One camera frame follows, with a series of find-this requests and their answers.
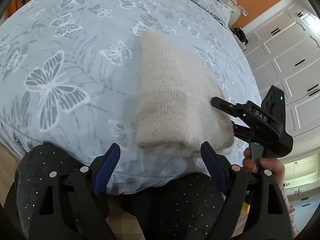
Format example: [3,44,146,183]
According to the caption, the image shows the light blue butterfly bed cover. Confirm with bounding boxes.
[1,0,261,194]

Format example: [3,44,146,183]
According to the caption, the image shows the cream knit sweater black hearts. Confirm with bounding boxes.
[136,30,234,157]

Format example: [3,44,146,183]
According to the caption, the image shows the black item on nightstand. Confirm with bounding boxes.
[230,27,248,45]

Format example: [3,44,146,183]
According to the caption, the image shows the white panelled wardrobe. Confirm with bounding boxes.
[245,3,319,140]

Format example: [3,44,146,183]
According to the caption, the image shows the person's right hand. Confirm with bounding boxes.
[242,148,285,193]

